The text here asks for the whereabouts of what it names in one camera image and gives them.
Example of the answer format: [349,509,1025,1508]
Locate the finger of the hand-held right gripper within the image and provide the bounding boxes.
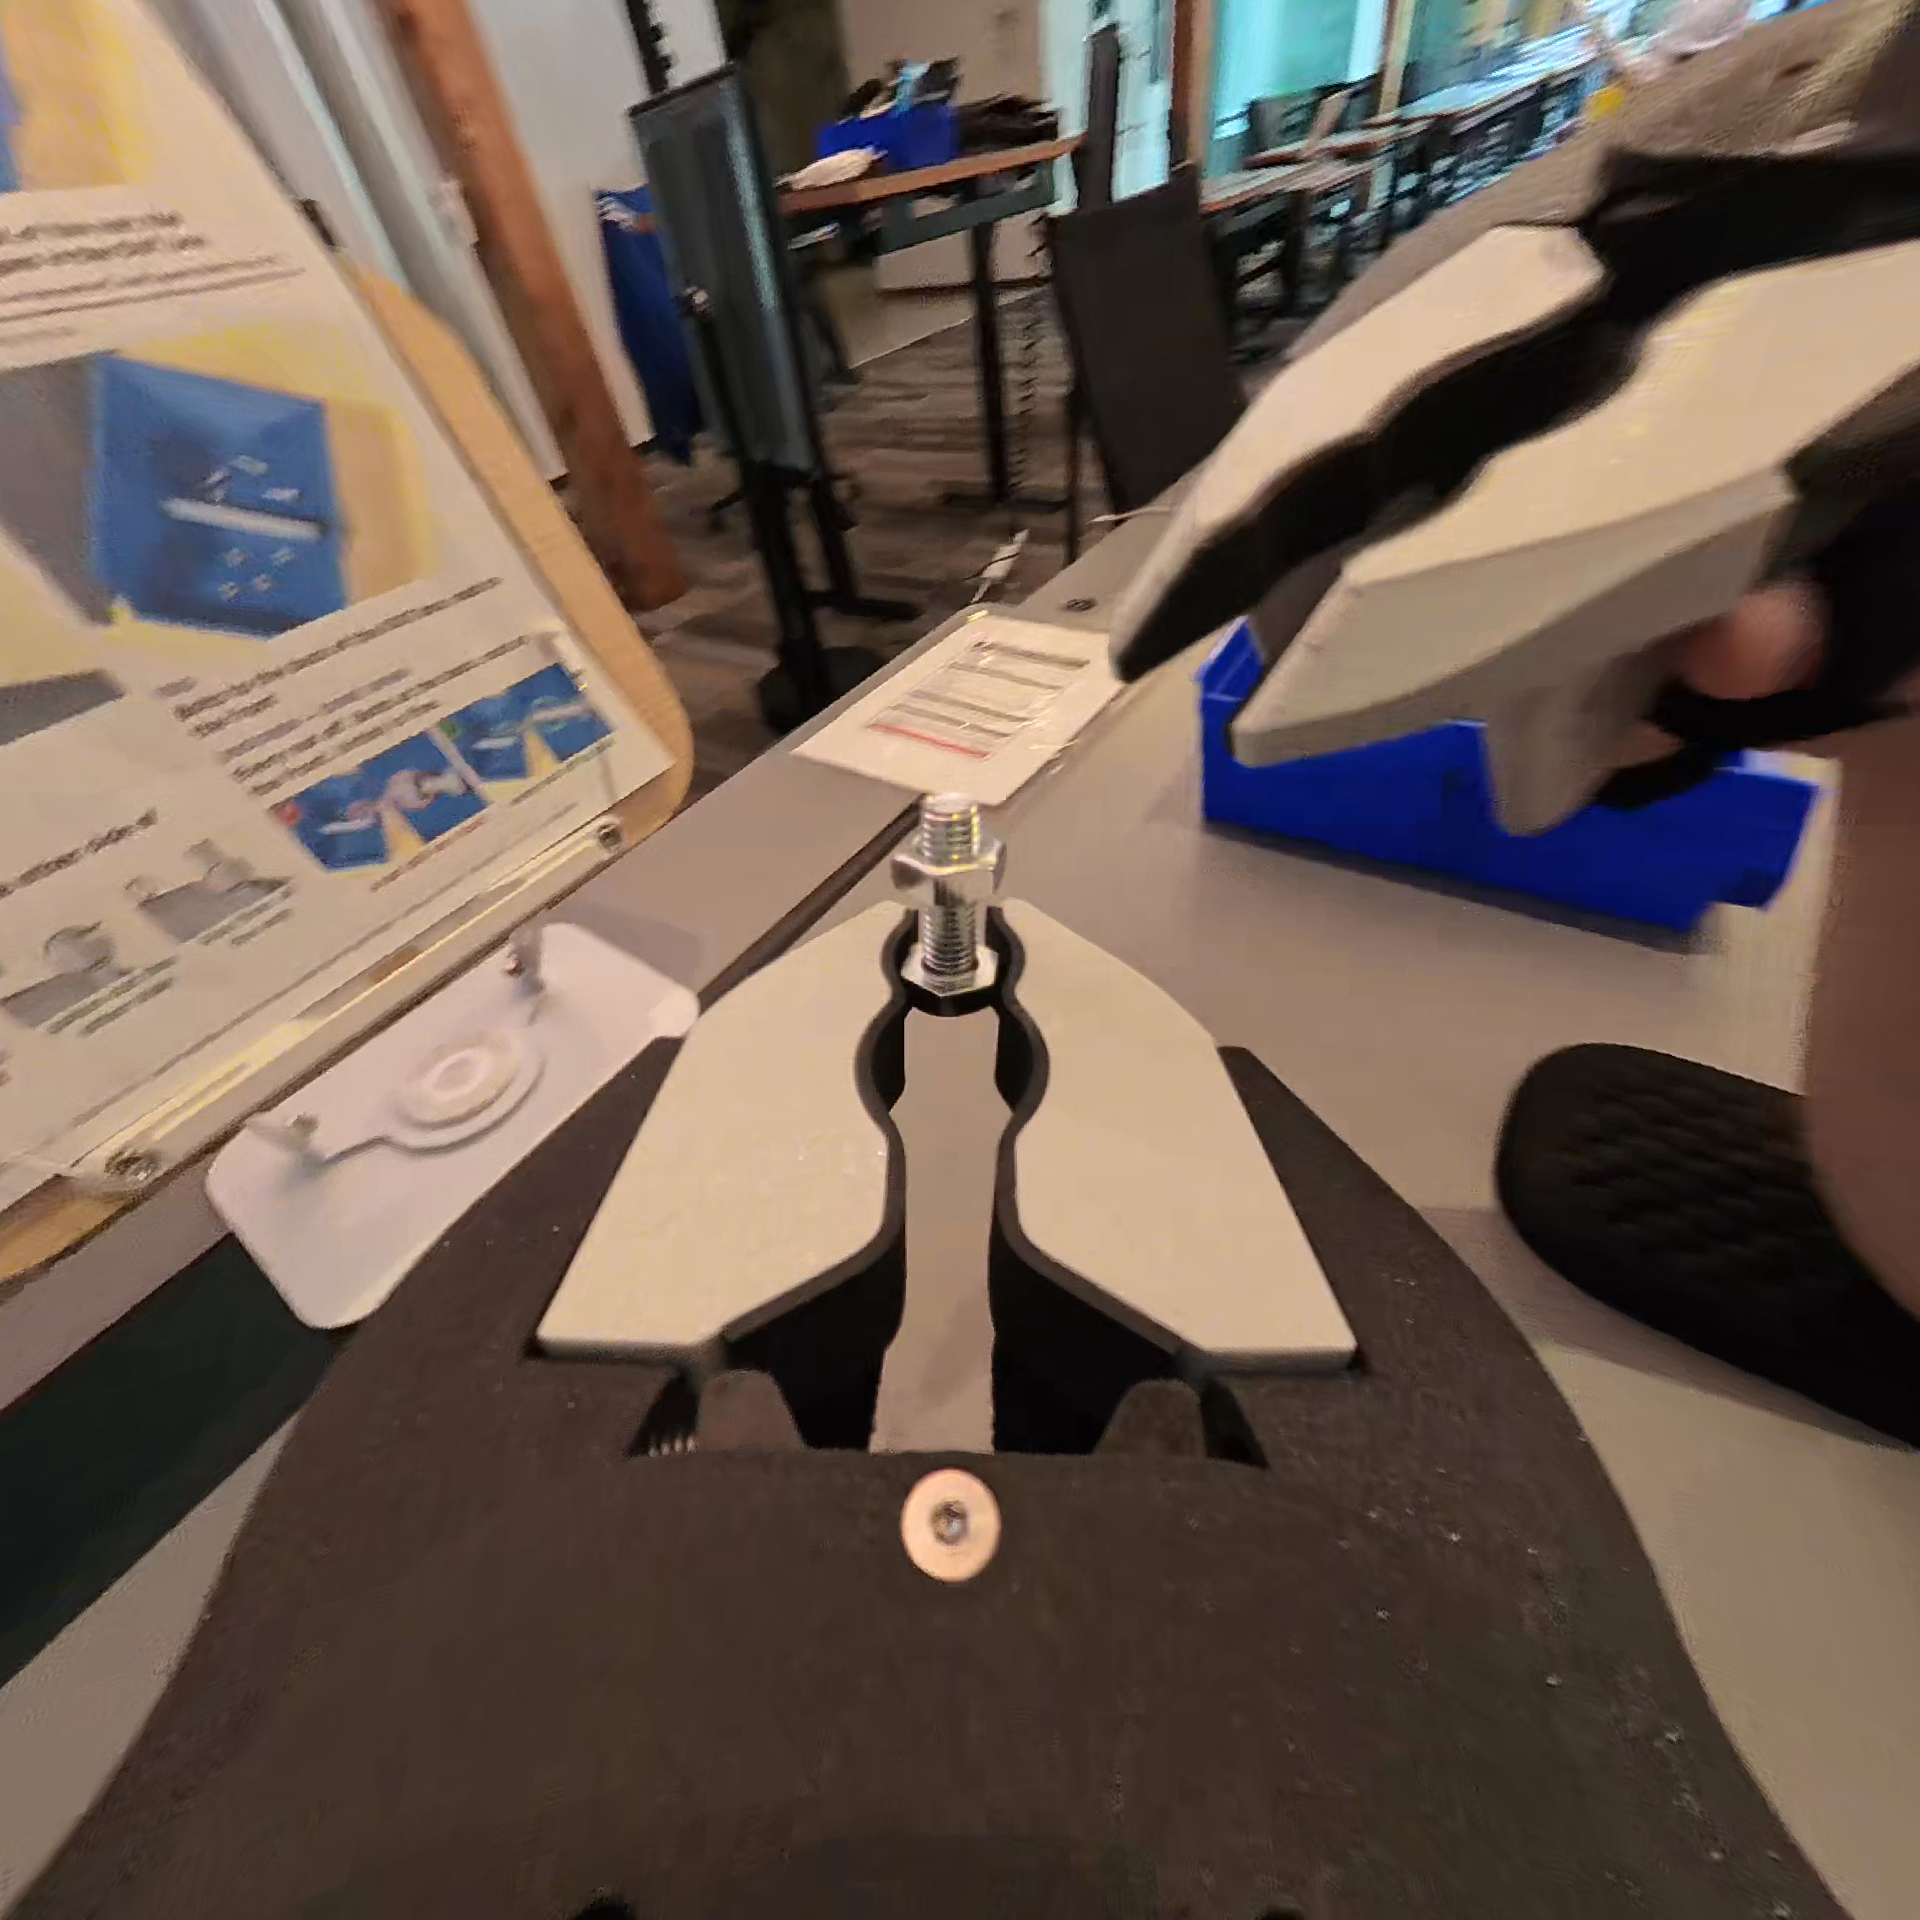
[1114,223,1633,687]
[1227,244,1920,836]

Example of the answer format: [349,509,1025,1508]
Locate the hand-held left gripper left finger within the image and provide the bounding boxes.
[535,901,918,1369]

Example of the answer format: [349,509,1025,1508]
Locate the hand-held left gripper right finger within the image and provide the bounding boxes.
[989,895,1362,1373]

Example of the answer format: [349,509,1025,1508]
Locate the silver hex bolt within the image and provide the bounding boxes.
[901,796,1003,996]

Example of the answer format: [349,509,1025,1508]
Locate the blue divided plastic bin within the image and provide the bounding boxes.
[1199,616,1821,934]

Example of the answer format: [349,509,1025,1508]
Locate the silver hex nut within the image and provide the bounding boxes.
[889,839,1008,904]

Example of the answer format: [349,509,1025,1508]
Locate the person's right forearm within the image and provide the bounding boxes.
[1792,720,1920,1328]

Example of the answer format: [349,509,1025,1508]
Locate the person's right hand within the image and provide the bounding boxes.
[1682,583,1835,711]

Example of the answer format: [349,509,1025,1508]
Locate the black standing panel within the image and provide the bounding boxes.
[1048,161,1251,518]

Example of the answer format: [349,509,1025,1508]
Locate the wooden table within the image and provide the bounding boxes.
[777,132,1087,505]

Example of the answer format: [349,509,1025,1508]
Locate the black mesh chair armrest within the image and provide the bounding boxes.
[1498,1042,1920,1448]

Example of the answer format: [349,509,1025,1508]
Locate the printed paper sheet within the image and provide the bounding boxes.
[791,608,1125,805]

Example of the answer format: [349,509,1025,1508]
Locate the grey partition on stand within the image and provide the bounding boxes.
[627,66,925,735]

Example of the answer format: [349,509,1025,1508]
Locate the acrylic instruction sign holder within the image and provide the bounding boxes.
[0,263,698,1285]

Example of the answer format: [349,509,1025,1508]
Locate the blue cloth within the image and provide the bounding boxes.
[592,186,707,465]

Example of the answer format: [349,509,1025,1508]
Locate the clear acrylic instruction sign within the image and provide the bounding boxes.
[0,0,677,1201]

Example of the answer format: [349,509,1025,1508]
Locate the white sign base plate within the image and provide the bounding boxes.
[202,920,705,1328]

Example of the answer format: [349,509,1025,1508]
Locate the wooden post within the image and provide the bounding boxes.
[382,0,683,608]

